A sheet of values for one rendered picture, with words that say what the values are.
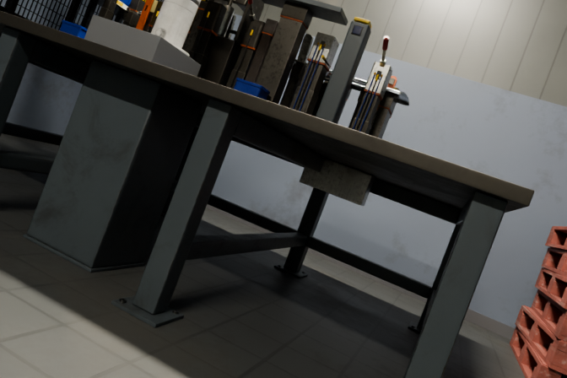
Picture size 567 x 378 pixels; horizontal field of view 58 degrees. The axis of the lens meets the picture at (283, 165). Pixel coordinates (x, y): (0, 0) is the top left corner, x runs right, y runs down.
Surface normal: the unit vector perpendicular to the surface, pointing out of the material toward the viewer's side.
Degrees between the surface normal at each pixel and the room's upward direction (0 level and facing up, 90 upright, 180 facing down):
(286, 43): 90
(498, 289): 90
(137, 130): 90
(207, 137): 90
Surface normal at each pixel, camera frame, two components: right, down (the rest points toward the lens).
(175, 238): -0.30, -0.11
